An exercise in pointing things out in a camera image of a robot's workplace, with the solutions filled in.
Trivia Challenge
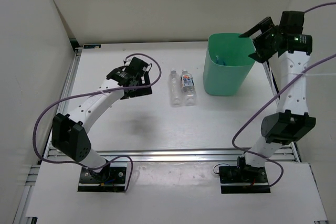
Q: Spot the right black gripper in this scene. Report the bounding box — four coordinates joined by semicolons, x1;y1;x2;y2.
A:
239;17;282;63

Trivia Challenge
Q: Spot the clear unlabelled plastic bottle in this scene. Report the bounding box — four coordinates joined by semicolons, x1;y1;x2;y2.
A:
169;69;182;107

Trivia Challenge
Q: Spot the blue labelled plastic bottle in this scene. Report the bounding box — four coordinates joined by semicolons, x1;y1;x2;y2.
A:
215;55;228;66

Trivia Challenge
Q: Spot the clear bottle with orange label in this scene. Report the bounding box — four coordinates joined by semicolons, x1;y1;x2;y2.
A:
181;69;196;106

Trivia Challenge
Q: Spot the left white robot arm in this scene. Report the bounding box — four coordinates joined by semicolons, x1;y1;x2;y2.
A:
51;67;152;182

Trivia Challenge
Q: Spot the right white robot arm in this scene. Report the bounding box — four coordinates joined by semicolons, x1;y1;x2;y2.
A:
236;12;316;182

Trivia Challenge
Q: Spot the green plastic bin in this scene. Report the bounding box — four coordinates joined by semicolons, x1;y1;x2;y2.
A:
203;33;255;96

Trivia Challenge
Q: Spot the left camera black box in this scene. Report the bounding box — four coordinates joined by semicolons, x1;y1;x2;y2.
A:
128;57;149;76

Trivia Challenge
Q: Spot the camera black box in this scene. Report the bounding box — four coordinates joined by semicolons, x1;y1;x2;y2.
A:
128;57;149;76
279;11;304;34

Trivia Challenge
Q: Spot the right camera black box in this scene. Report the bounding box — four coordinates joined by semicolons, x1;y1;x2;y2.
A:
279;11;304;34

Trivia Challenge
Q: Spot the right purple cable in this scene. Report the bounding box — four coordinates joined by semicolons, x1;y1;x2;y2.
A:
232;2;336;189

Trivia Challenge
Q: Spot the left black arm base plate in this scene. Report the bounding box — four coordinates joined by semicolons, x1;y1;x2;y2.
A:
77;166;127;193

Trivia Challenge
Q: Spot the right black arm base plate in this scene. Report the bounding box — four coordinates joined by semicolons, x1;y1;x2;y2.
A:
213;163;271;194

